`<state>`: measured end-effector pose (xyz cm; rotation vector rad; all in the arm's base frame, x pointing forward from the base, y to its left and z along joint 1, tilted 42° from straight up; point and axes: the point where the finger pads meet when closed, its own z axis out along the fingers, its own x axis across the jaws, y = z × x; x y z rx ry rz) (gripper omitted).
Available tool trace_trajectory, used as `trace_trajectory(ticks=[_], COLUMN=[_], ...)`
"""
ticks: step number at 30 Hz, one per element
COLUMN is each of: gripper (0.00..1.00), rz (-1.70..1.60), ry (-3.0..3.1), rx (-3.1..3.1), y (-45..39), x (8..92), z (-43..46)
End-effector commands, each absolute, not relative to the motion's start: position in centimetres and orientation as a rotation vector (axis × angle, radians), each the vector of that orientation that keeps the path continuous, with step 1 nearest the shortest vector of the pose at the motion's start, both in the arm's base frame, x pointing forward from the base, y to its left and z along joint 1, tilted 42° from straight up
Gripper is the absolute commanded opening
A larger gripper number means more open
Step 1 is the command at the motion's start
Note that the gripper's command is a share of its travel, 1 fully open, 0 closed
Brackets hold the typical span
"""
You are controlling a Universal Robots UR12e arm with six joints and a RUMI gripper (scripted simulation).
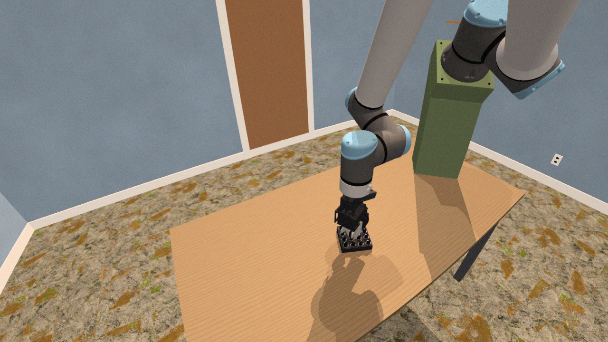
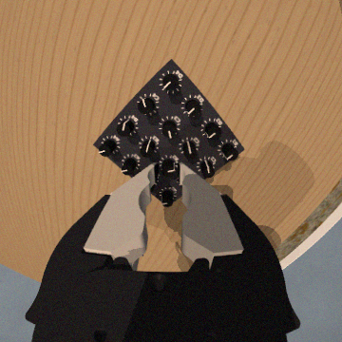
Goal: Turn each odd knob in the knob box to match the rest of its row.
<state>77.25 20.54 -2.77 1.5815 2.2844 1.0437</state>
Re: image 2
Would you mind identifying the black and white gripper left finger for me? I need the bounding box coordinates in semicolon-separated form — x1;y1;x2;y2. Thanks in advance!
26;162;159;325

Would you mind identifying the black knob box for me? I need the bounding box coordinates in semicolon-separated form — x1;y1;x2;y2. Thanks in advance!
93;59;245;207

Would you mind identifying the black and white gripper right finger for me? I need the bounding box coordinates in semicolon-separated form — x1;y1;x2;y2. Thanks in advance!
178;162;300;333

